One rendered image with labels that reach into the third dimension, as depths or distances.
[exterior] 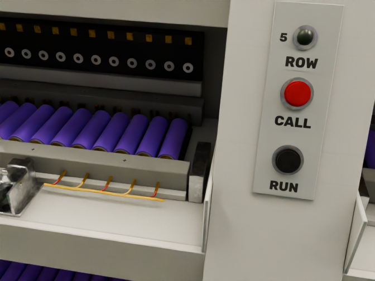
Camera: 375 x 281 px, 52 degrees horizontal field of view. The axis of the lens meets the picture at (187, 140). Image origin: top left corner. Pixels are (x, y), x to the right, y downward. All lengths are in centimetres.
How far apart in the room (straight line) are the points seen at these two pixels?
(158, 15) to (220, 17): 4
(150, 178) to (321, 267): 14
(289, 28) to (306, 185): 10
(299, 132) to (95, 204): 17
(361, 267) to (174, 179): 15
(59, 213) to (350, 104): 23
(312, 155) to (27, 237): 22
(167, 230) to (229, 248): 5
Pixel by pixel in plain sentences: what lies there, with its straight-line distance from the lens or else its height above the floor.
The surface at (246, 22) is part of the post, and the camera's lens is 25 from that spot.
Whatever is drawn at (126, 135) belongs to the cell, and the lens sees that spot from 37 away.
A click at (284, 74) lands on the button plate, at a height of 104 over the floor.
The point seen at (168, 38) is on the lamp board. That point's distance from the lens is 41.
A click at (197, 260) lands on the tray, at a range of 29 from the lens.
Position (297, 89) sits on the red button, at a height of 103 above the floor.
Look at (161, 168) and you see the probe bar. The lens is 32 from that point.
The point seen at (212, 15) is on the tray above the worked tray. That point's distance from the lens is 27.
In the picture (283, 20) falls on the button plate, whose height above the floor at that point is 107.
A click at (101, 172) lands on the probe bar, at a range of 33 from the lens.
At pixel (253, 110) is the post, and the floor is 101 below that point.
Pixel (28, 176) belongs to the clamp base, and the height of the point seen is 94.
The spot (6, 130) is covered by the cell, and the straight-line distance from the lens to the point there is 41.
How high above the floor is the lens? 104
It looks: 12 degrees down
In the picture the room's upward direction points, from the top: 5 degrees clockwise
